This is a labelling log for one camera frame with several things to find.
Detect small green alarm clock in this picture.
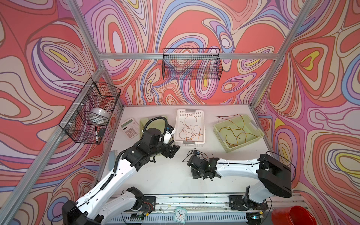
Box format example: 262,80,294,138
173,207,187,224

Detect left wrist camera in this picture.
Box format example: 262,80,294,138
163,124,175,144

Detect thin brown-red cable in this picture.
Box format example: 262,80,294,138
216,113,259,147

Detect red bucket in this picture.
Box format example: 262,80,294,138
271,206,317,225

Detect small green perforated basket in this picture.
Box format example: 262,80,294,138
140,115,169,136

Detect white desk calculator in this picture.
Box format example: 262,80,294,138
120,118,140,139

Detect orange cable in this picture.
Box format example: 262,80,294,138
179,115,203,142

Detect black cable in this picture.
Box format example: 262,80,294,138
182,148,214,163

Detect large green perforated basket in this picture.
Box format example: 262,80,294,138
213,114,264,153

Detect black wire basket back wall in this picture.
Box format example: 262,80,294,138
162,47,223,81

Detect black wire basket left wall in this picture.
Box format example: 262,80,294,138
59,78,121,144

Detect white perforated basket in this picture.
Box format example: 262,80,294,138
174,109,206,147

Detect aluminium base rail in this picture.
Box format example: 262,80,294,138
75,192,307,225

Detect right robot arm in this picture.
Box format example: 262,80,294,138
183,151,293,211

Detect black wire basket wall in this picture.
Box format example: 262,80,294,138
162,47,223,81
59,78,121,144

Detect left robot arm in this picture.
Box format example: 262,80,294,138
51,116,180,225

